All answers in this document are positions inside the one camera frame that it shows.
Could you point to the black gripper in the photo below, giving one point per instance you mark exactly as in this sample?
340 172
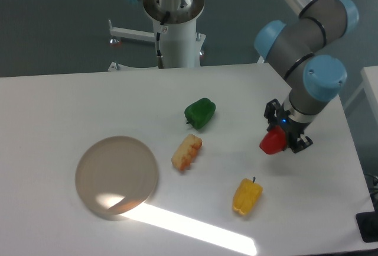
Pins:
285 119

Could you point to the red toy pepper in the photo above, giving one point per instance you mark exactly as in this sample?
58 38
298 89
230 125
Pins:
274 141

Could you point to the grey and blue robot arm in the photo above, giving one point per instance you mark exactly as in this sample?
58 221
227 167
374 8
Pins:
291 50

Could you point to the yellow toy pepper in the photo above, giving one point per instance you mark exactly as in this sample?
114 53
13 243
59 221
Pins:
246 196

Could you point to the green toy pepper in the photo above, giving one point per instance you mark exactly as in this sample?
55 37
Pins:
199 113

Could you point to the white side table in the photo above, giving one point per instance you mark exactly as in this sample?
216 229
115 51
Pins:
370 77

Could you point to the orange toy bread piece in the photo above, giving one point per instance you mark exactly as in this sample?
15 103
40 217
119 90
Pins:
186 152

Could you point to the black box at table edge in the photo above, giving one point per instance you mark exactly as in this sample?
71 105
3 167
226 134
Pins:
367 224

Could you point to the beige round plate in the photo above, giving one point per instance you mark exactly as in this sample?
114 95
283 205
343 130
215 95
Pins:
115 175

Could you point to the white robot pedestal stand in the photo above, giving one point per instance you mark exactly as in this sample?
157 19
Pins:
177 42

